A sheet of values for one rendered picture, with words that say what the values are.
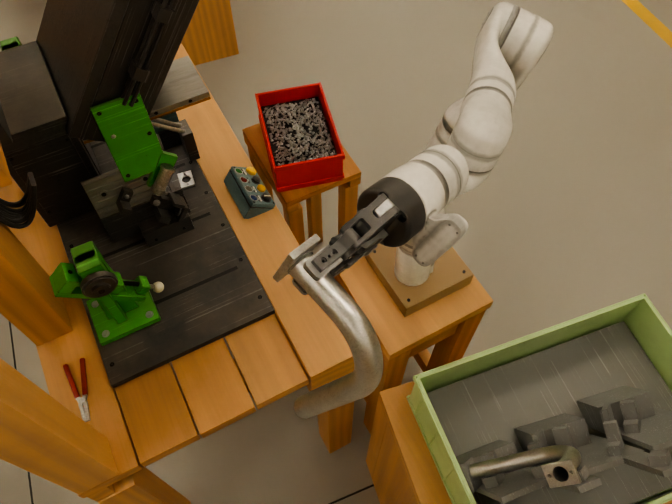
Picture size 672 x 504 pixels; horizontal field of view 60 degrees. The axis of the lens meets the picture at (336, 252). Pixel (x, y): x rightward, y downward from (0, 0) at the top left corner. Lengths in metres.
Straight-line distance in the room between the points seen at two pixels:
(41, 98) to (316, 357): 0.89
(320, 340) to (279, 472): 0.93
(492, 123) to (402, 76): 2.61
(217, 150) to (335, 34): 1.93
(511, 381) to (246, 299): 0.68
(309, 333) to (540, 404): 0.58
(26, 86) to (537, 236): 2.10
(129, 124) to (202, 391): 0.65
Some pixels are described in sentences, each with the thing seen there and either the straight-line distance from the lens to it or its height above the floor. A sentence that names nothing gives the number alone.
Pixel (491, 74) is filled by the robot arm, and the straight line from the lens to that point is 0.89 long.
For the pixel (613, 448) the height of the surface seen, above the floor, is 1.02.
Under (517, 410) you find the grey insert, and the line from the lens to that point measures 1.50.
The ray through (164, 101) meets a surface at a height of 1.13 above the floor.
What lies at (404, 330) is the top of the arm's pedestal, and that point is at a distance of 1.52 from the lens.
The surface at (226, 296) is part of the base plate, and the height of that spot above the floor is 0.90.
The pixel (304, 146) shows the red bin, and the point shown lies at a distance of 1.80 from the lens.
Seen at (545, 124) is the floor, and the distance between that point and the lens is 3.27.
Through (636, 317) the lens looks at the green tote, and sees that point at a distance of 1.66.
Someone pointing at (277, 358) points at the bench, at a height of 0.88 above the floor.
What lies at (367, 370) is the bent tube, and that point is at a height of 1.66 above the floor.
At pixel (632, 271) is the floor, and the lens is 2.87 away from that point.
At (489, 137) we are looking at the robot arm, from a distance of 0.76.
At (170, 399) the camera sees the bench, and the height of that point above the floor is 0.88.
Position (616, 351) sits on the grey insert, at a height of 0.85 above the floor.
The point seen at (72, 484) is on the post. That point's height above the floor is 0.96.
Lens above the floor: 2.23
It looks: 59 degrees down
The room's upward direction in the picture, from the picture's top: straight up
